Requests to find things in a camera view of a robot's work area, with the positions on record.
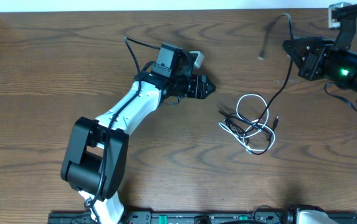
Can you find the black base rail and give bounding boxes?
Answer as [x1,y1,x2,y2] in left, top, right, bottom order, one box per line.
[47,210,357,224]

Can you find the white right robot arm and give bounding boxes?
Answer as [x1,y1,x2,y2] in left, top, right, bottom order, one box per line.
[283,31,357,111]

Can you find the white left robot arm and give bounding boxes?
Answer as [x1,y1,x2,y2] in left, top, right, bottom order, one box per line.
[60,43,216,223]

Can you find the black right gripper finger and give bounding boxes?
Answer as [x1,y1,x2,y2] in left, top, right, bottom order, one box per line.
[283,37,321,56]
[287,51,309,78]

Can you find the white USB cable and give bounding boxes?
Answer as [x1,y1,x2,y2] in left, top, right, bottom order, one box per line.
[218,93,276,154]

